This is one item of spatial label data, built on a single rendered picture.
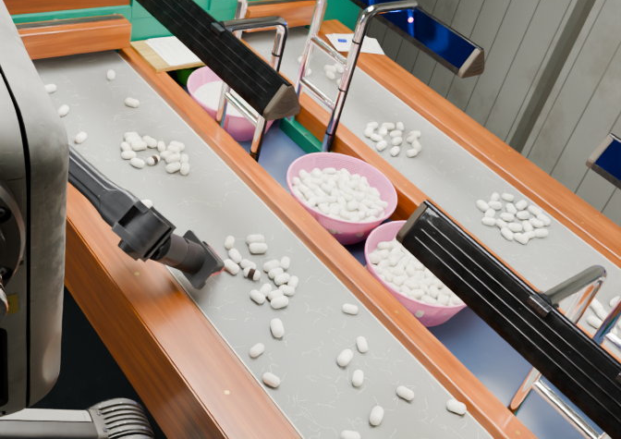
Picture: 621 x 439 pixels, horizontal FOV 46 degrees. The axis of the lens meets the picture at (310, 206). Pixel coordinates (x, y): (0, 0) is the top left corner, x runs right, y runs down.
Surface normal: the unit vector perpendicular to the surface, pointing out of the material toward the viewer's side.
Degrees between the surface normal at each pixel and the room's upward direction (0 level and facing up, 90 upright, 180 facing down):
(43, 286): 90
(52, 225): 90
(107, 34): 90
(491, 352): 0
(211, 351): 0
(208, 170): 0
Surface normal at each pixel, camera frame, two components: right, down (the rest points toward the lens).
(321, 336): 0.23, -0.77
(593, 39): -0.84, 0.15
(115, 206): 0.05, -0.14
